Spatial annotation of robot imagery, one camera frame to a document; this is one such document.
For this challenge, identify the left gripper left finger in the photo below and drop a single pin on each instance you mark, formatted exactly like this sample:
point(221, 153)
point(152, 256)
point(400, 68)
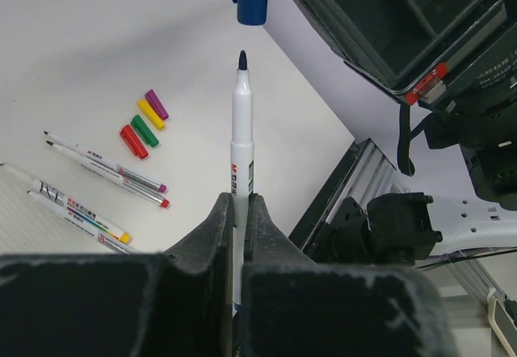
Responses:
point(173, 303)

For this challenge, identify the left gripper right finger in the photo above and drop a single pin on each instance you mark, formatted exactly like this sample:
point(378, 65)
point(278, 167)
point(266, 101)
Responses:
point(293, 306)

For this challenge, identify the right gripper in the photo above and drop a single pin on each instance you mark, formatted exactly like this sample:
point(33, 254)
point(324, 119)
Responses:
point(397, 44)

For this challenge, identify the green marker pen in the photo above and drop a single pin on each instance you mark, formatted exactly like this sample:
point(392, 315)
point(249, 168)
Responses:
point(83, 225)

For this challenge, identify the blue marker pen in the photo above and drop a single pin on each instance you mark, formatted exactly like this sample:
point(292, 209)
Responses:
point(241, 168)

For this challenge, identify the green pen cap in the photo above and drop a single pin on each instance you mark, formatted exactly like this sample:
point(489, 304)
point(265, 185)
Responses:
point(143, 131)

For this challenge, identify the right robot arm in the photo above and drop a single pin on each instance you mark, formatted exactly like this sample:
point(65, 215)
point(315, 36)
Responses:
point(480, 121)

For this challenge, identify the yellow marker pen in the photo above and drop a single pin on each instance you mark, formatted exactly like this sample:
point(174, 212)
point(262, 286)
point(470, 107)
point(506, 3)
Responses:
point(40, 187)

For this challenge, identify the red marker pen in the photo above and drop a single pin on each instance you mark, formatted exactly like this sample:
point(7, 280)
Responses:
point(111, 176)

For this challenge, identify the red pen cap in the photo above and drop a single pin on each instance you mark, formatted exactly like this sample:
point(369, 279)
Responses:
point(133, 142)

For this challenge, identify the purple marker pen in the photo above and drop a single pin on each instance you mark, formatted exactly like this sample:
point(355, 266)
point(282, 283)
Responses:
point(94, 154)

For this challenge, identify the yellow pen cap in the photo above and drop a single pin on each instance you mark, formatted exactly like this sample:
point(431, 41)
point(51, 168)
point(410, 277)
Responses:
point(151, 114)

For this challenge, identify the purple pen cap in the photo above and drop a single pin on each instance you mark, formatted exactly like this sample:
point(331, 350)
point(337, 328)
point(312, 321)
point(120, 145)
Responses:
point(155, 102)

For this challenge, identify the aluminium frame rail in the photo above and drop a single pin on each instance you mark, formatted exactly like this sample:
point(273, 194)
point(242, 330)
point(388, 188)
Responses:
point(363, 195)

